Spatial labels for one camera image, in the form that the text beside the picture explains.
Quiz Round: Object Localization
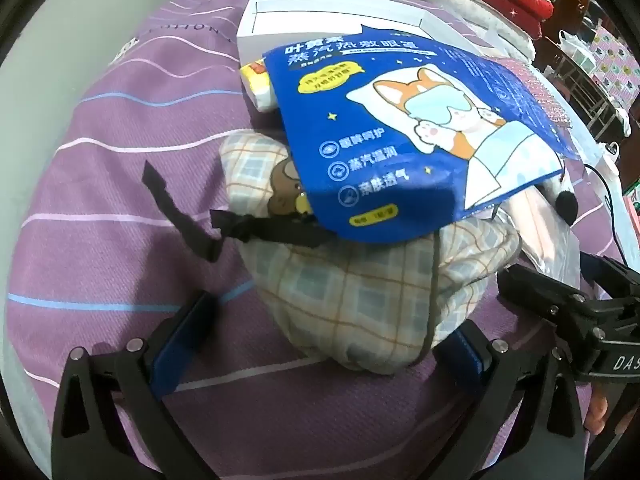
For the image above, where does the white plastic bag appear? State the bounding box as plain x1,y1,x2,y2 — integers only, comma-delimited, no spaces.
557,30,598,68

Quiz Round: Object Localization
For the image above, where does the metal frame chair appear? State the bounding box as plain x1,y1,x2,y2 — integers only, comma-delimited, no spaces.
542,35,636,136

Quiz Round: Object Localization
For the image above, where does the bear print plaid pouch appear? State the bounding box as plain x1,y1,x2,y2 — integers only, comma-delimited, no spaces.
220,130,523,376

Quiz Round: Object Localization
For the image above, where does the black strap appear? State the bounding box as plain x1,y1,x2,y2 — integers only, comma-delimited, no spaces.
141,160,333,263

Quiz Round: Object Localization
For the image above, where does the white quilt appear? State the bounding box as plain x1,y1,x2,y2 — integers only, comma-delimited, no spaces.
390,0,538,56

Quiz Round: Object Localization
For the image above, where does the clear plastic bag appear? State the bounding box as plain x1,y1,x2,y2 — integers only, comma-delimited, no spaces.
480,30,631,261

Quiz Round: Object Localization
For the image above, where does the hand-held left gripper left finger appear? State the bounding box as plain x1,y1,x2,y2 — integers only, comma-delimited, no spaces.
50,290,226,480

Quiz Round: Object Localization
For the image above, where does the blue eye mask packet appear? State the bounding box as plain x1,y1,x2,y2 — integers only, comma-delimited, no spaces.
262,22,583,245

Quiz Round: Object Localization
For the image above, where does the yellow tissue pack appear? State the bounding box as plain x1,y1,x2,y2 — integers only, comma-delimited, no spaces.
239,59,282,113

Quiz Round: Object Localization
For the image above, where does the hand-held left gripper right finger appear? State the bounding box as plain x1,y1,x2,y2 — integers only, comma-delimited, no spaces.
432,319,586,480

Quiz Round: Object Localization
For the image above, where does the white cardboard box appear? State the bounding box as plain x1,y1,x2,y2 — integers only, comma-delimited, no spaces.
235,0,493,63

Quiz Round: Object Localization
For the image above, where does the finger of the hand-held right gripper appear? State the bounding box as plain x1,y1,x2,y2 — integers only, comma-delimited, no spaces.
496,262,603,343
579,252,640,306

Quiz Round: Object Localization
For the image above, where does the person's right hand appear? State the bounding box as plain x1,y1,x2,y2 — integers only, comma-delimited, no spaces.
584,387,612,438

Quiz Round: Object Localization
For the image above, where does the purple striped bedsheet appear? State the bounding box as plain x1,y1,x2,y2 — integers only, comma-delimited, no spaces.
5,0,631,480

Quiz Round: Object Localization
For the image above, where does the makeup sponge in clear bag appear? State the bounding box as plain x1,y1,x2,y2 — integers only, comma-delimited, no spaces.
492,187,583,281

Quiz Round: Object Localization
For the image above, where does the patterned gift bag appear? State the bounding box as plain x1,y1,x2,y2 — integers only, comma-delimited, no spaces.
590,27,640,91

